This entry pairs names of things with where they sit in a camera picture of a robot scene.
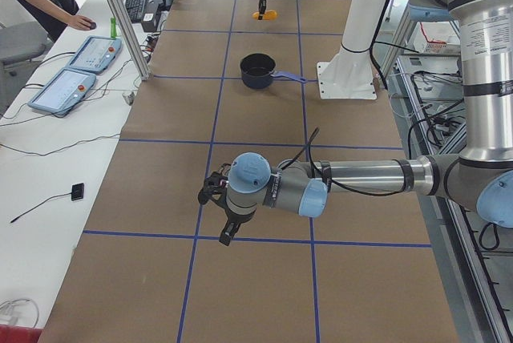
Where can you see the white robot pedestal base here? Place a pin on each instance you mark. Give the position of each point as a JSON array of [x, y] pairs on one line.
[[349, 74]]

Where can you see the teach pendant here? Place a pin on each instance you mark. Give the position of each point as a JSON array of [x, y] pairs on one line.
[[96, 54], [63, 92]]

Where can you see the dark blue saucepan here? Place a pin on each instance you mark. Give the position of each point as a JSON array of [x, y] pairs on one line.
[[258, 71]]

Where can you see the green plastic clamp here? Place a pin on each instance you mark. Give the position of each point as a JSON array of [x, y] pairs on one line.
[[113, 28]]

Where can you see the black small box device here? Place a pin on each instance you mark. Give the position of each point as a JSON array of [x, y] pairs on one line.
[[77, 191]]

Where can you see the black keyboard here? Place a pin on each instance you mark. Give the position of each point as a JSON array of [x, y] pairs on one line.
[[135, 9]]

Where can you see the teach pendant far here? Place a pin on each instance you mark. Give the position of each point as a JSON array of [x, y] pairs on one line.
[[96, 54]]

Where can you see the teach pendant near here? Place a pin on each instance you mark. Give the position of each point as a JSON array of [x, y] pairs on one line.
[[63, 92]]

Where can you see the yellow corn cob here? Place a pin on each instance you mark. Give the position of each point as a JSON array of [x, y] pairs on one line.
[[266, 16]]

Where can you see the aluminium frame post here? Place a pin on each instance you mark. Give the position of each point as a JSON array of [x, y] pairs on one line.
[[131, 42]]

